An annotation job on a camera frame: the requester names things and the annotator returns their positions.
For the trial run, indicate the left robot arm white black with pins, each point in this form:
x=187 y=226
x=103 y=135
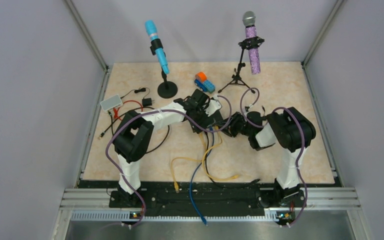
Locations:
x=131 y=140

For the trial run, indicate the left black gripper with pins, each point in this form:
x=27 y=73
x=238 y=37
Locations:
x=200 y=123

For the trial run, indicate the cyan microphone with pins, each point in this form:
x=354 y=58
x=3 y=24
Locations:
x=156 y=47

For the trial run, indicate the black tripod mic stand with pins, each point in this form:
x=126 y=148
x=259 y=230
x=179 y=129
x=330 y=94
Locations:
x=240 y=76

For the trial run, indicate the white small hub box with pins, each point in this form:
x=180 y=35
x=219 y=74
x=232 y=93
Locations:
x=111 y=102

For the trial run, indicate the purple glitter microphone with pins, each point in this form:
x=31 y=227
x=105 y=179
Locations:
x=249 y=20

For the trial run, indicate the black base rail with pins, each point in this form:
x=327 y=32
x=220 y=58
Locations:
x=203 y=199

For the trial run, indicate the black network switch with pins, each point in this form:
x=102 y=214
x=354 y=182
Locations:
x=216 y=119

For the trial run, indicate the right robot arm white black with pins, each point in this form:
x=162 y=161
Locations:
x=293 y=132

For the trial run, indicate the small black wall charger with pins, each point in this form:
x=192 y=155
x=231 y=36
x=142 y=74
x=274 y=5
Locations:
x=146 y=101

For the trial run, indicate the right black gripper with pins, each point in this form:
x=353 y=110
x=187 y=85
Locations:
x=235 y=118

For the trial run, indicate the colourful toy block truck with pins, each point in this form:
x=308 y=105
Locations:
x=202 y=82

